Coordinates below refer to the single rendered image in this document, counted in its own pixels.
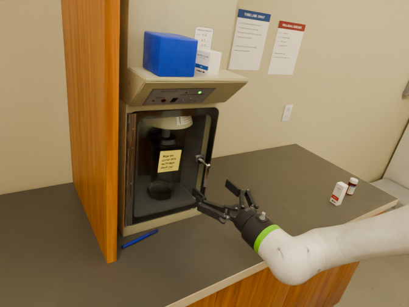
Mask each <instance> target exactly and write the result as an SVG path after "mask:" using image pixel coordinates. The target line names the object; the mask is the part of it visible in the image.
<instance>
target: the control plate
mask: <svg viewBox="0 0 409 307"><path fill-rule="evenodd" d="M215 89H216V88H177V89H152V91H151V93H150V94H149V96H148V97H147V99H146V100H145V102H144V103H143V105H160V104H186V103H201V102H203V101H204V100H205V99H206V98H207V97H208V96H209V95H210V94H211V93H212V92H213V91H214V90H215ZM199 91H201V93H198V92H199ZM185 92H188V93H187V94H185ZM173 98H178V99H177V100H176V101H175V102H170V101H171V100H172V99H173ZM190 98H192V100H191V101H190V100H189V99H190ZM196 98H199V100H196ZM163 99H166V101H165V102H161V100H163ZM182 99H185V100H184V101H182ZM152 100H155V101H154V102H152Z"/></svg>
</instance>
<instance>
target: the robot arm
mask: <svg viewBox="0 0 409 307"><path fill-rule="evenodd" d="M225 187H226V188H228V189H229V190H230V191H231V192H232V193H233V194H234V195H235V196H237V197H239V204H238V203H235V204H234V205H221V204H217V203H214V202H210V201H207V200H206V197H205V196H204V195H203V194H202V193H201V192H200V191H199V190H198V189H197V188H196V187H195V186H194V187H193V188H192V195H193V196H194V197H195V200H196V201H197V202H198V205H197V211H199V212H201V213H203V214H206V215H208V216H210V217H212V218H214V219H216V220H218V221H219V222H220V223H221V224H223V225H224V224H225V222H226V221H228V220H230V221H232V222H233V223H234V225H235V227H236V228H237V229H238V231H240V232H241V235H242V239H243V240H244V241H245V242H246V243H247V244H248V245H249V246H250V247H251V248H252V249H253V250H254V251H255V252H256V253H257V254H258V255H259V256H260V257H261V258H262V259H263V260H264V262H265V263H266V264H267V266H268V267H269V269H270V270H271V272H272V274H273V275H274V276H275V277H276V278H277V279H278V280H279V281H280V282H282V283H284V284H287V285H291V286H296V285H300V284H303V283H305V282H306V281H307V280H309V279H310V278H312V277H313V276H314V275H316V274H318V273H319V272H322V271H324V270H328V269H331V268H334V267H338V266H342V265H344V264H349V263H353V262H357V261H362V260H366V259H373V258H380V257H385V256H394V255H407V254H409V204H408V205H405V206H402V207H400V208H397V209H395V210H392V211H389V212H386V213H383V214H380V215H377V216H373V217H370V218H367V219H363V220H360V221H355V222H351V223H347V224H342V225H336V226H331V227H323V228H314V229H312V230H309V231H308V232H306V233H303V234H301V235H298V236H294V237H293V236H290V235H289V234H288V233H286V232H285V231H284V230H283V229H281V228H280V227H279V226H277V225H276V224H275V223H274V222H273V221H272V220H271V219H269V218H268V217H267V216H266V215H265V212H262V213H258V212H257V211H258V208H259V206H258V205H257V204H256V203H255V201H254V199H253V196H252V195H251V192H250V190H249V189H247V190H246V191H244V190H243V189H240V188H239V187H238V186H236V185H235V184H234V183H233V182H231V181H230V180H229V179H226V183H225ZM245 198H246V201H247V202H248V205H249V207H248V206H245ZM226 209H228V210H227V213H225V211H226Z"/></svg>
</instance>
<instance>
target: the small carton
mask: <svg viewBox="0 0 409 307"><path fill-rule="evenodd" d="M221 56H222V53H221V52H217V51H212V50H209V49H197V57H196V62H195V72H197V73H199V74H203V75H206V76H213V75H218V72H219V67H220V60H221Z"/></svg>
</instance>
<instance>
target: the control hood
mask: <svg viewBox="0 0 409 307"><path fill-rule="evenodd" d="M248 81H249V79H248V78H246V77H244V76H240V75H238V74H236V73H233V72H231V71H228V70H225V69H220V70H219V72H218V75H213V76H206V75H203V74H199V73H197V72H194V76H193V77H158V76H157V75H155V74H154V73H152V72H150V71H148V70H146V69H145V68H143V67H128V68H127V104H128V105H129V106H130V107H141V106H155V105H143V103H144V102H145V100H146V99H147V97H148V96H149V94H150V93H151V91H152V89H177V88H216V89H215V90H214V91H213V92H212V93H211V94H210V95H209V96H208V97H207V98H206V99H205V100H204V101H203V102H201V103H186V104H206V103H220V102H226V101H227V100H228V99H229V98H230V97H232V96H233V95H234V94H235V93H237V92H238V91H239V90H240V89H241V88H242V87H243V86H245V85H246V84H247V83H248ZM160 105H181V104H160Z"/></svg>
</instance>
